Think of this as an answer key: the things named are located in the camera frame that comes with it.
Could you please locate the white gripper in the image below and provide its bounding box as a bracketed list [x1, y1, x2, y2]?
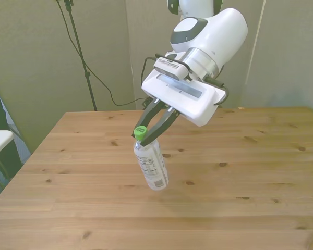
[131, 68, 230, 147]

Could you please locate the water bottle with green cap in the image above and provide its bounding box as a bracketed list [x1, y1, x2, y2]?
[133, 125, 170, 192]

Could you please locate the black tripod stand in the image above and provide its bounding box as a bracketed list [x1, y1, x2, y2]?
[55, 0, 98, 112]

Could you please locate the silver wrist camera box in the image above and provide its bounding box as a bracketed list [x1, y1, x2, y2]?
[153, 57, 190, 80]

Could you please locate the black tripod camera cable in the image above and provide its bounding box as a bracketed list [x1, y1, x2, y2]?
[56, 0, 151, 107]

